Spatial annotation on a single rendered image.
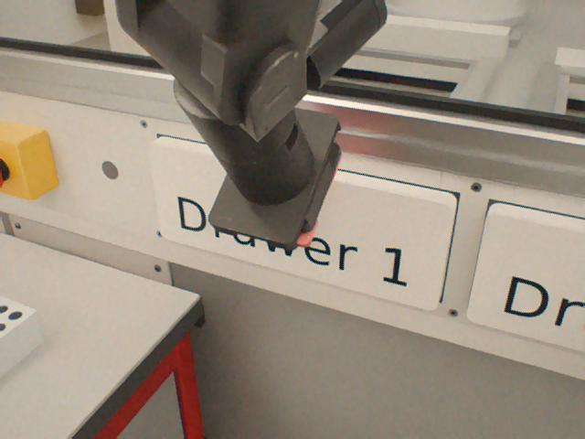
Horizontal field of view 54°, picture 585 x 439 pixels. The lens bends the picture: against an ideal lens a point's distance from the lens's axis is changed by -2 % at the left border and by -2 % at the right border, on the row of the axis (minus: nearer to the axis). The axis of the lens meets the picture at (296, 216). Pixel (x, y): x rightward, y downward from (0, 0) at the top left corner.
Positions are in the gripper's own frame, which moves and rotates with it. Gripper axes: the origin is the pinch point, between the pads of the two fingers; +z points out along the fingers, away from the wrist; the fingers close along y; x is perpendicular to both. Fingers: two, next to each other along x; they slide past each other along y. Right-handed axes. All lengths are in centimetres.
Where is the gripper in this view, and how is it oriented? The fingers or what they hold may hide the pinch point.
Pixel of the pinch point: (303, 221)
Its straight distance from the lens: 48.0
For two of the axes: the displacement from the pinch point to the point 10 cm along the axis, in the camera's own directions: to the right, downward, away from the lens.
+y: 3.3, -8.8, 3.3
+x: -9.1, -2.2, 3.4
